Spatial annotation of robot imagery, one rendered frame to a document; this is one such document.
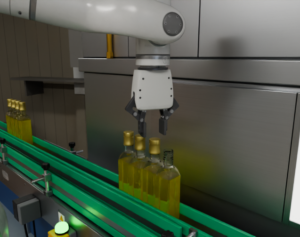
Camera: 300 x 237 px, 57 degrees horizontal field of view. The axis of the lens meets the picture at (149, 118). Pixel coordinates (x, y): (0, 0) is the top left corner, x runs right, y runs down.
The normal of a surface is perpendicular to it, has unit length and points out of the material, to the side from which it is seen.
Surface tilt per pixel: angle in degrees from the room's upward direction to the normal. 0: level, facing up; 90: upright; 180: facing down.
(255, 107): 90
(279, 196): 90
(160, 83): 91
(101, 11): 82
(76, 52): 90
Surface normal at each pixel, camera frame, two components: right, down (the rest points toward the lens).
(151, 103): 0.36, 0.31
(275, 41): -0.69, 0.16
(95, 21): -0.46, 0.41
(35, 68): -0.34, 0.21
